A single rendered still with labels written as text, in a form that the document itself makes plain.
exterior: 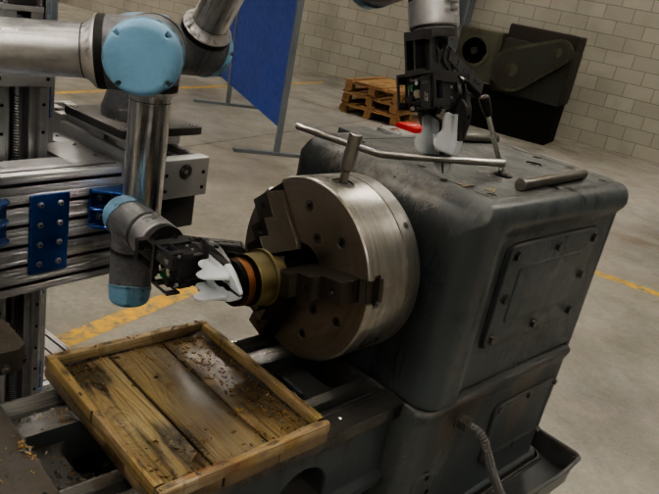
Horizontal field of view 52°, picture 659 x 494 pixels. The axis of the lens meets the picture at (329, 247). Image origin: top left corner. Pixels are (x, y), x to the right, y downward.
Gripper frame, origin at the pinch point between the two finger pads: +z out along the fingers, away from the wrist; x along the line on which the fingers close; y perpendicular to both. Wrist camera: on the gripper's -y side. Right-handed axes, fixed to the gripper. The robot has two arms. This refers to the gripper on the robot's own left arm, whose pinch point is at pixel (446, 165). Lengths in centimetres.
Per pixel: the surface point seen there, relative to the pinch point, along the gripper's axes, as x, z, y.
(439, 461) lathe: -14, 58, -14
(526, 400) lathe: -11, 54, -43
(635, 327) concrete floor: -92, 107, -311
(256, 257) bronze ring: -19.0, 12.6, 23.6
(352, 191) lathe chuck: -11.9, 3.5, 9.0
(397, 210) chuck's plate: -8.4, 7.0, 2.2
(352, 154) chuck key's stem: -11.6, -2.4, 9.0
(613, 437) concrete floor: -51, 121, -183
